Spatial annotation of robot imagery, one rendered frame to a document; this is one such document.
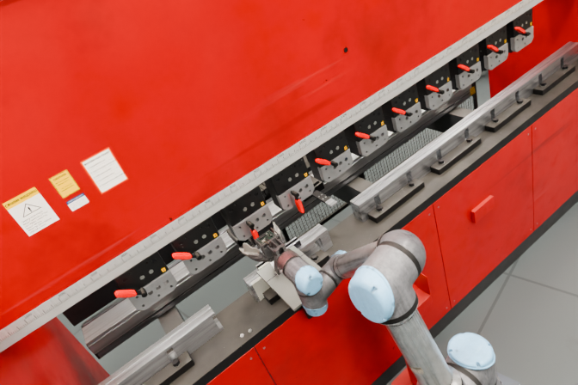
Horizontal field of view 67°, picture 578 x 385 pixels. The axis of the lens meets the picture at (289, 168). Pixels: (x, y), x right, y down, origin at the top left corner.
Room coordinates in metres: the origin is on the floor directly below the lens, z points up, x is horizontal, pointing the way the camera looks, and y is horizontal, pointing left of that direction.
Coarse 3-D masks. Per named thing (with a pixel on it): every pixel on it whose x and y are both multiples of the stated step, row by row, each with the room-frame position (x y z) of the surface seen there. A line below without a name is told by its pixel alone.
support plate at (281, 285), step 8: (296, 248) 1.32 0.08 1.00; (304, 256) 1.26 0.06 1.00; (312, 264) 1.21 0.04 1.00; (264, 272) 1.25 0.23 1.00; (272, 272) 1.24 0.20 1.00; (264, 280) 1.22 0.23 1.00; (272, 280) 1.20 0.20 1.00; (280, 280) 1.18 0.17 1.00; (288, 280) 1.17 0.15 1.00; (272, 288) 1.17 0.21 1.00; (280, 288) 1.15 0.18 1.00; (288, 288) 1.13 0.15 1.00; (280, 296) 1.11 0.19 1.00; (288, 296) 1.10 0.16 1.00; (296, 296) 1.08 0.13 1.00; (288, 304) 1.06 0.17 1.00; (296, 304) 1.05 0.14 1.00
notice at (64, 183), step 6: (60, 174) 1.11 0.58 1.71; (66, 174) 1.12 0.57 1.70; (54, 180) 1.10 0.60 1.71; (60, 180) 1.11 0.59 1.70; (66, 180) 1.11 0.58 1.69; (72, 180) 1.12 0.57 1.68; (54, 186) 1.10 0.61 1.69; (60, 186) 1.11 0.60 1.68; (66, 186) 1.11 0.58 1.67; (72, 186) 1.12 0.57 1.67; (78, 186) 1.12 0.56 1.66; (60, 192) 1.10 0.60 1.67; (66, 192) 1.11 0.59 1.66; (72, 192) 1.11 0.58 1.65
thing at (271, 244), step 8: (272, 232) 1.14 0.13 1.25; (256, 240) 1.13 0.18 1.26; (264, 240) 1.11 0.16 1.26; (272, 240) 1.10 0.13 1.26; (280, 240) 1.12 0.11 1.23; (264, 248) 1.09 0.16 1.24; (272, 248) 1.09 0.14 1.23; (280, 248) 1.06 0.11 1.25; (288, 248) 1.07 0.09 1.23; (264, 256) 1.11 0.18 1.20; (272, 256) 1.10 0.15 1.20
